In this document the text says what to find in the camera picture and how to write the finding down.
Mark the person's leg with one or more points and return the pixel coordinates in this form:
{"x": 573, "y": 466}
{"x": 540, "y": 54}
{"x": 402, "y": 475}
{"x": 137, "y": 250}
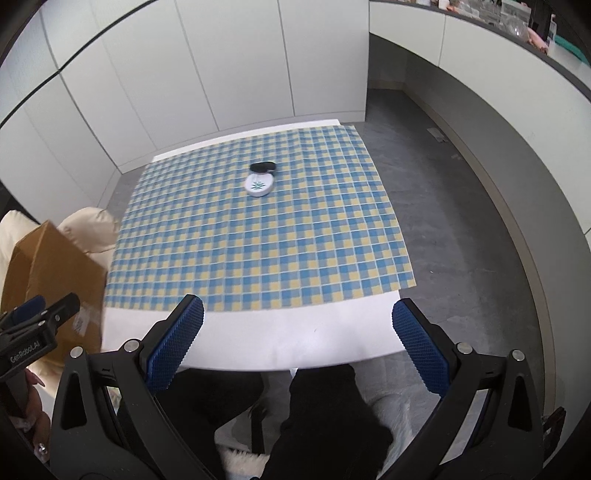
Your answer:
{"x": 332, "y": 415}
{"x": 212, "y": 401}

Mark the white curved counter cabinet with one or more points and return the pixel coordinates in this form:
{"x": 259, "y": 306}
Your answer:
{"x": 485, "y": 69}

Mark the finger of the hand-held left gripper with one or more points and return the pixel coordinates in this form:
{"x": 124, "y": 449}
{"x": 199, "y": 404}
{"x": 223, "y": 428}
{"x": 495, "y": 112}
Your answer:
{"x": 27, "y": 308}
{"x": 64, "y": 311}

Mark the white compact with leaf print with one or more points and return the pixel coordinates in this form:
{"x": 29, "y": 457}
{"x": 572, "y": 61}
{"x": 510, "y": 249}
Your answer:
{"x": 258, "y": 184}

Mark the brown cardboard box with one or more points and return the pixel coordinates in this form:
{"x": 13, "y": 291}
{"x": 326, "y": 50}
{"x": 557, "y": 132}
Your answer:
{"x": 51, "y": 263}

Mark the cream padded armchair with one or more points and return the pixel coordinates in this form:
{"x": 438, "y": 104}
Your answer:
{"x": 92, "y": 226}

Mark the black oval case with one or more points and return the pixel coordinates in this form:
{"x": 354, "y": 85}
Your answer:
{"x": 262, "y": 166}

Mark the person's right leg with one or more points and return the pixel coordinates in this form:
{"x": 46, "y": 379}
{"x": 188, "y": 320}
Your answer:
{"x": 332, "y": 415}

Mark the pink soft pouch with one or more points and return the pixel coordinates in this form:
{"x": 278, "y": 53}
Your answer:
{"x": 538, "y": 39}

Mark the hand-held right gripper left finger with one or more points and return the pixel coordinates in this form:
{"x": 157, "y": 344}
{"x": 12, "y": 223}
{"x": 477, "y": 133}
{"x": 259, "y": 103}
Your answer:
{"x": 178, "y": 341}

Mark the person's left hand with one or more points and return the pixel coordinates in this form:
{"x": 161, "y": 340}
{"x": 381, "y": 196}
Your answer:
{"x": 37, "y": 410}

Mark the blue yellow checkered tablecloth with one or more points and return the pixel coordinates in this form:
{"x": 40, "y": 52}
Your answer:
{"x": 277, "y": 240}

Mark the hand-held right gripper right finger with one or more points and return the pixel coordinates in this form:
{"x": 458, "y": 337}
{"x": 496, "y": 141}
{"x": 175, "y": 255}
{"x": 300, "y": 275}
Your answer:
{"x": 418, "y": 346}

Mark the white table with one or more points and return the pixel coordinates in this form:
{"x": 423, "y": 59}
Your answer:
{"x": 277, "y": 337}

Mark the person's left leg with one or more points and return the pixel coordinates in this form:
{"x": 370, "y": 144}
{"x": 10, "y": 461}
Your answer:
{"x": 212, "y": 401}

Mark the white wall cabinet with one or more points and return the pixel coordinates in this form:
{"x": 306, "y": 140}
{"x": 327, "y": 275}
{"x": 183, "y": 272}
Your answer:
{"x": 207, "y": 69}

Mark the grey floor outlet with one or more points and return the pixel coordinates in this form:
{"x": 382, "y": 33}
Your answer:
{"x": 437, "y": 135}

